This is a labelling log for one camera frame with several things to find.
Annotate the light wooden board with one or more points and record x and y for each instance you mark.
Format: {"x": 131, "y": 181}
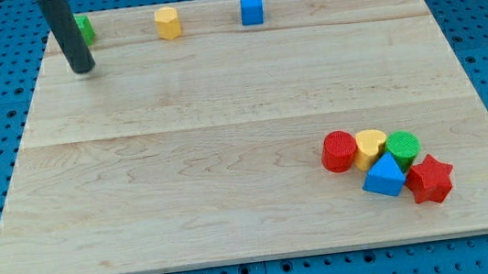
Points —
{"x": 204, "y": 151}

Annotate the blue triangle block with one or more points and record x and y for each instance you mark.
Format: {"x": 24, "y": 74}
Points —
{"x": 385, "y": 177}

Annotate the green cylinder block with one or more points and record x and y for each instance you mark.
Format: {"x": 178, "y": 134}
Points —
{"x": 403, "y": 146}

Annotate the red star block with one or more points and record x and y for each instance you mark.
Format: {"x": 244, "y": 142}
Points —
{"x": 429, "y": 181}

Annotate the red cylinder block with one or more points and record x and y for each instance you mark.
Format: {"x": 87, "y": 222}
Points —
{"x": 339, "y": 149}

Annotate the yellow hexagon block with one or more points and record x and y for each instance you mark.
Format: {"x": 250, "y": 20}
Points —
{"x": 168, "y": 23}

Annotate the yellow heart block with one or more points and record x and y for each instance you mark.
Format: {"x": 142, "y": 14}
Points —
{"x": 370, "y": 145}

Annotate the blue cube block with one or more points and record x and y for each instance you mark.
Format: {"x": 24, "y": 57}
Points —
{"x": 252, "y": 12}

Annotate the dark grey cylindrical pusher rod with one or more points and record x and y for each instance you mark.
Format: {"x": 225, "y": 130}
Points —
{"x": 62, "y": 23}

